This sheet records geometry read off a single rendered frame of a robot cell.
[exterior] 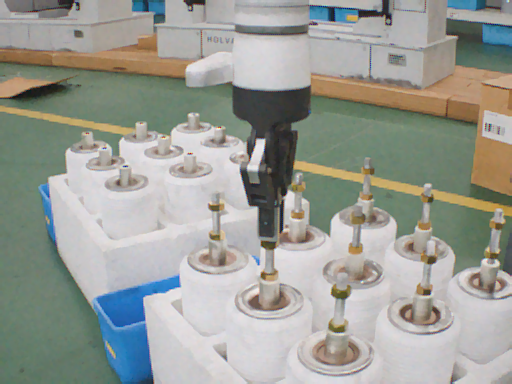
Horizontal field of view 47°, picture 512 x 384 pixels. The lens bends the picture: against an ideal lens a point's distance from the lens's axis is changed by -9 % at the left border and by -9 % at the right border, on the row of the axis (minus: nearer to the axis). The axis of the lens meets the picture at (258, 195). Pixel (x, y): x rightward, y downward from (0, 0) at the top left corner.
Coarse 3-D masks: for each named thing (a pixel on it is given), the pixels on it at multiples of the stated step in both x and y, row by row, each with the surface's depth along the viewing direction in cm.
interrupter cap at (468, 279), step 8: (464, 272) 73; (472, 272) 73; (480, 272) 73; (504, 272) 73; (464, 280) 72; (472, 280) 72; (504, 280) 71; (464, 288) 70; (472, 288) 70; (480, 288) 70; (496, 288) 70; (504, 288) 69; (480, 296) 68; (488, 296) 68; (496, 296) 68; (504, 296) 68
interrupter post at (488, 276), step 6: (486, 264) 69; (498, 264) 69; (486, 270) 69; (492, 270) 69; (480, 276) 70; (486, 276) 70; (492, 276) 69; (480, 282) 71; (486, 282) 70; (492, 282) 70; (486, 288) 70
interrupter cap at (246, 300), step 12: (252, 288) 71; (288, 288) 71; (240, 300) 69; (252, 300) 69; (288, 300) 69; (300, 300) 68; (252, 312) 66; (264, 312) 66; (276, 312) 66; (288, 312) 66
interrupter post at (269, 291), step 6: (264, 282) 67; (270, 282) 67; (276, 282) 67; (264, 288) 67; (270, 288) 67; (276, 288) 67; (264, 294) 67; (270, 294) 67; (276, 294) 68; (264, 300) 68; (270, 300) 68; (276, 300) 68
